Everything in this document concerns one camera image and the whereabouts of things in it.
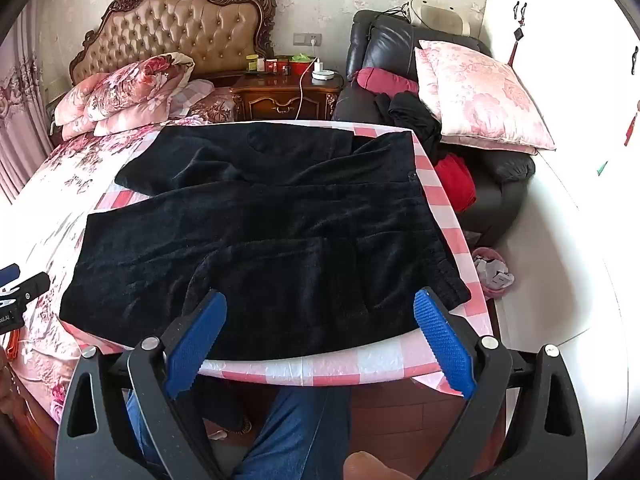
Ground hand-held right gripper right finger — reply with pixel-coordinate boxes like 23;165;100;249
413;287;589;480

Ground person's right hand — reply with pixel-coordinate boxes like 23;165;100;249
342;451;407;480

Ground pink floral bed sheet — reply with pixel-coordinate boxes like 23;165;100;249
0;119;168;426

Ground beige neck massager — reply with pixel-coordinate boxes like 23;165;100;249
410;2;473;36

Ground black pants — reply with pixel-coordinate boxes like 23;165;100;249
59;122;472;362

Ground red box with green tissue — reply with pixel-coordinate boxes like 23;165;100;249
290;52;317;77

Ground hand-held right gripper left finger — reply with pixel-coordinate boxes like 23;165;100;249
55;289;246;480

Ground brown slipper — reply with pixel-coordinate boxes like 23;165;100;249
205;410;254;441

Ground floral pink bed pillows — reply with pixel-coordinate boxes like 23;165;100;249
54;52;196;141

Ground black clothes pile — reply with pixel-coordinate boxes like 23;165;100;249
374;91;443;158

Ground pink patterned curtain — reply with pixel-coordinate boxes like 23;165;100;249
0;10;56;206

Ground carved wooden nightstand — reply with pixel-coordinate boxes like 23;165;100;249
231;71;345;122

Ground tufted leather carved headboard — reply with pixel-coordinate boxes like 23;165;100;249
69;0;277;86

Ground pale checkered pillow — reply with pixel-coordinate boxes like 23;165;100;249
172;79;216;116

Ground white wardrobe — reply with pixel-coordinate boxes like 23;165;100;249
480;0;640;461

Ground black tassel ornament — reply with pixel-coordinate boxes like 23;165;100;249
509;2;529;67

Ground dark floral pillow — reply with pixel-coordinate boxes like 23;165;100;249
187;95;237;124

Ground pink waste bin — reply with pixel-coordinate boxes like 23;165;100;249
471;246;516;292

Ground person's leg in jeans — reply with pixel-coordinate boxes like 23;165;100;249
125;385;352;480

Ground black leather armchair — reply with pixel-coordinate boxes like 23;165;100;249
332;9;536;248

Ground red white checkered tablecloth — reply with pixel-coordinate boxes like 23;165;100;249
60;119;493;397

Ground red cloth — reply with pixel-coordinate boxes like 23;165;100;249
434;152;477;213

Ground dark red cushion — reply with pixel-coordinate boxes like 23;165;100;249
354;67;420;96

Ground pink floral cushion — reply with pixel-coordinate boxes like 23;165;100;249
414;47;539;156
419;39;557;152

